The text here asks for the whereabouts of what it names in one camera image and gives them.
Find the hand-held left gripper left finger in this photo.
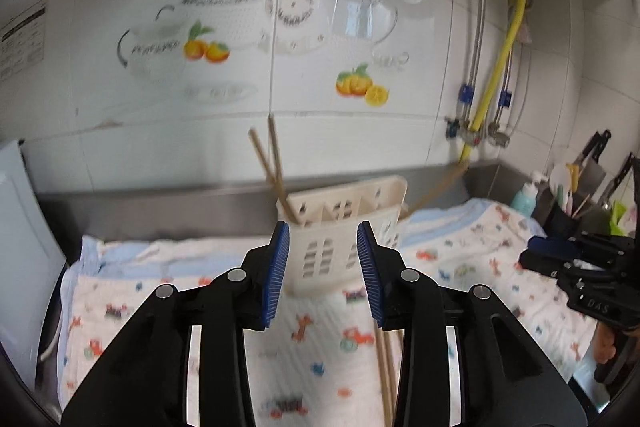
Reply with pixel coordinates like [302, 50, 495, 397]
[60, 221, 291, 427]

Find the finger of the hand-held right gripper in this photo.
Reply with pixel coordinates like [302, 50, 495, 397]
[528, 236, 591, 259]
[518, 249, 577, 280]

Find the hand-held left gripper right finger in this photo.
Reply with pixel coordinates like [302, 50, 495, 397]
[356, 221, 591, 427]

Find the cream plastic utensil holder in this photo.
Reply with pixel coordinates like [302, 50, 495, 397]
[276, 175, 409, 299]

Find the brown wooden chopstick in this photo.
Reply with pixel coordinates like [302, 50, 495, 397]
[406, 161, 469, 214]
[248, 130, 297, 224]
[267, 115, 289, 204]

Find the person's right hand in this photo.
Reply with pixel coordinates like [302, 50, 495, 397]
[593, 324, 618, 365]

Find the black utensil cup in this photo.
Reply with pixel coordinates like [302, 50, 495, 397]
[531, 191, 587, 238]

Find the teal soap bottle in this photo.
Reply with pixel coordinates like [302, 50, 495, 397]
[510, 171, 545, 216]

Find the green plastic rack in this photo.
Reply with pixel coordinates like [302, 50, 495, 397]
[606, 201, 637, 236]

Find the white spatula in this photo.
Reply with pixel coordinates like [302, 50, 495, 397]
[549, 164, 572, 204]

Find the cartoon printed blanket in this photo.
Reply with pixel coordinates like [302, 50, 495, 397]
[56, 198, 603, 427]

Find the metal pipe valve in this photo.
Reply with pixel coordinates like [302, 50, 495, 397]
[486, 122, 512, 148]
[445, 117, 483, 145]

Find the white box appliance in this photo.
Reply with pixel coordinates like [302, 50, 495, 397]
[0, 138, 69, 390]

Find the black handled kitchen knife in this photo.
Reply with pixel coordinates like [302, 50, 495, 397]
[574, 130, 613, 190]

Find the braided metal hose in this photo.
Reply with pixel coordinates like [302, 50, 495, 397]
[492, 42, 526, 138]
[457, 0, 490, 132]

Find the yellow gas hose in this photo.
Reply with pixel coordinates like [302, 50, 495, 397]
[459, 0, 530, 164]

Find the printed wall notice sticker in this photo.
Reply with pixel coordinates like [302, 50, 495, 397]
[0, 6, 47, 82]

